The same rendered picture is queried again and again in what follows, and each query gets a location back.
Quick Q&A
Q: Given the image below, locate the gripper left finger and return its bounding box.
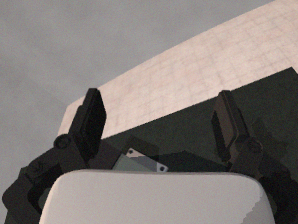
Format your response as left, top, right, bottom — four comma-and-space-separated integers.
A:
2, 88, 107, 224

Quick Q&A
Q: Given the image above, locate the beige flat plate with bolt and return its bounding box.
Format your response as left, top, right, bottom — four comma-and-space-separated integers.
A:
126, 148, 168, 172

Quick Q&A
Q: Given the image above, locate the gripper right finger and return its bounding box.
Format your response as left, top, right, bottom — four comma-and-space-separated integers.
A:
211, 90, 298, 224

